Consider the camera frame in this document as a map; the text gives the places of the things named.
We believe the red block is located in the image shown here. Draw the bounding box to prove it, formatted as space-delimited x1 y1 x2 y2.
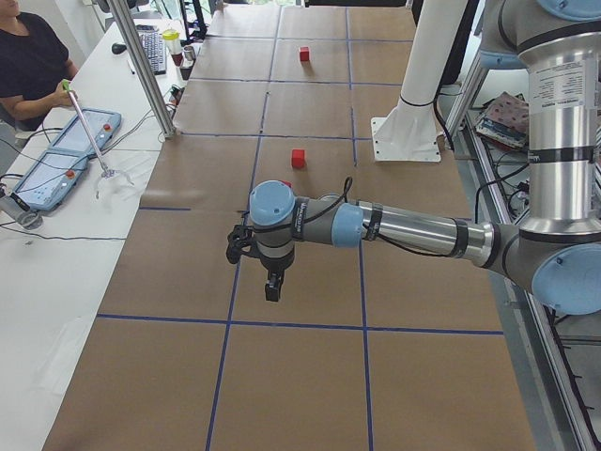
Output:
299 46 310 63
291 148 306 169

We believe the grabber reacher stick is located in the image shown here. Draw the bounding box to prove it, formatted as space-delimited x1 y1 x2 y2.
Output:
61 79 134 199

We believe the person's hand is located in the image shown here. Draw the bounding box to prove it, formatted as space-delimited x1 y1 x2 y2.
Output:
50 86 78 108

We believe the upper teach pendant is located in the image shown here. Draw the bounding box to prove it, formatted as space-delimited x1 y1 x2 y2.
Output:
48 107 123 156

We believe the teach pendant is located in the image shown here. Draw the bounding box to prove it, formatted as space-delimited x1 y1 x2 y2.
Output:
48 107 123 156
14 150 88 211

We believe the metal cup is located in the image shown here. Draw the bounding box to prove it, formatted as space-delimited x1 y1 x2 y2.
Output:
183 45 196 65

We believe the lower teach pendant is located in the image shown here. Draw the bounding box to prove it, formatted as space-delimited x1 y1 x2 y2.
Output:
14 150 88 211

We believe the yellow lid cup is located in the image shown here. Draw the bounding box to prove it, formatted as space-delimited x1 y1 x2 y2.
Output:
162 28 183 67

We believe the black keyboard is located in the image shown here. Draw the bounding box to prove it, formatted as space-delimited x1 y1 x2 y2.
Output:
138 31 167 75

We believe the black computer mouse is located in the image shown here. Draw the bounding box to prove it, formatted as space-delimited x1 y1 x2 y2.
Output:
111 42 127 55

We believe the person in black shirt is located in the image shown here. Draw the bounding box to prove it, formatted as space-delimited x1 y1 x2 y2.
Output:
1 1 78 131

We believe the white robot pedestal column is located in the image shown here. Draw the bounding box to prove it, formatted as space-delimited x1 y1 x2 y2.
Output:
371 0 468 163

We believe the grey clamp mount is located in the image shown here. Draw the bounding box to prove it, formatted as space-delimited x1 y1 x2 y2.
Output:
0 185 43 230

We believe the aluminium frame post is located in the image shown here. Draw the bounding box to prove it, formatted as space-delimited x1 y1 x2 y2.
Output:
107 0 176 139

